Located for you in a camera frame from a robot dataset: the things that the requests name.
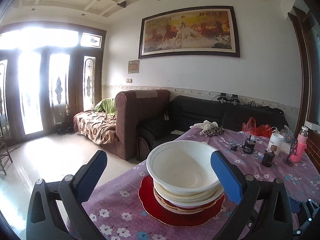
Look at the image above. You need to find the red plastic bag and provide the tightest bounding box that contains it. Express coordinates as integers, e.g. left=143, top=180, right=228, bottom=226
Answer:
left=241, top=117, right=276, bottom=138

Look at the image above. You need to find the black phone stand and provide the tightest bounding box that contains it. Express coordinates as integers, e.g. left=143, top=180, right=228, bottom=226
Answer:
left=283, top=139, right=297, bottom=167

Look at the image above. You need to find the leopard print pouch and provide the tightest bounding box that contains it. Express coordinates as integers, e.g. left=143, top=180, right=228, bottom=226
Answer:
left=202, top=127, right=225, bottom=137

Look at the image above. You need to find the black leather sofa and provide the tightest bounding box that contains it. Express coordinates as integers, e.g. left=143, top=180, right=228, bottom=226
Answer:
left=135, top=95, right=290, bottom=162

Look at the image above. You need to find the black cable clip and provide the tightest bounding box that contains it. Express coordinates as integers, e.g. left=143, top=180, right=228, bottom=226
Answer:
left=231, top=144, right=238, bottom=151

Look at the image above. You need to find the dark jar with cork lid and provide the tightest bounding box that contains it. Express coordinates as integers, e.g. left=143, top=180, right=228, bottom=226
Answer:
left=261, top=145, right=277, bottom=167

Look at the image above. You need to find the pink sleeved thermos bottle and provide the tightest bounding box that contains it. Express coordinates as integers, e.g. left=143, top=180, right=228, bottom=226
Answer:
left=290, top=126, right=309, bottom=163

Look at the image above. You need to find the wooden chair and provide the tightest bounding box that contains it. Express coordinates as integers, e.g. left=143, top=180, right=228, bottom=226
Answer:
left=0, top=127, right=13, bottom=176

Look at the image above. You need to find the white plastic jar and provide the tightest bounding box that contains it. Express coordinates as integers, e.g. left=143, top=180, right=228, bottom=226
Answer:
left=267, top=133, right=284, bottom=157

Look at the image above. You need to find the patterned blanket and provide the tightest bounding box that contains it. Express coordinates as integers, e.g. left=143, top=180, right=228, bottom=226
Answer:
left=73, top=110, right=118, bottom=145

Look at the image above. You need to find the white foam bowl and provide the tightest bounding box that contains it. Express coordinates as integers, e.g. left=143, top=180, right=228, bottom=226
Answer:
left=146, top=140, right=221, bottom=195

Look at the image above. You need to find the framed horse painting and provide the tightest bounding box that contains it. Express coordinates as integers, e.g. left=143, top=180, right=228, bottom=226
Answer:
left=138, top=5, right=240, bottom=59

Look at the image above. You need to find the small black jar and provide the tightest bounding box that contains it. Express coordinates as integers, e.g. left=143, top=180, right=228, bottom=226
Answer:
left=241, top=135, right=257, bottom=154

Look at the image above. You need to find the small wall plaque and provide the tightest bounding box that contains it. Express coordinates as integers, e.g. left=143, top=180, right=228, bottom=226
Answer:
left=127, top=60, right=139, bottom=74

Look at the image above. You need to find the green cloth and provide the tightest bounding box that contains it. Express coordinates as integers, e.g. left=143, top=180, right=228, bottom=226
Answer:
left=93, top=98, right=117, bottom=115

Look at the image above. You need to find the maroon armchair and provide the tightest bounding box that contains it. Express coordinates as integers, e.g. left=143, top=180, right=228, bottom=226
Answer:
left=115, top=89, right=170, bottom=160

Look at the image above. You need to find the wooden glass door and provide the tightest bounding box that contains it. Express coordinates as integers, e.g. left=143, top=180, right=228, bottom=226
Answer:
left=1, top=21, right=106, bottom=145

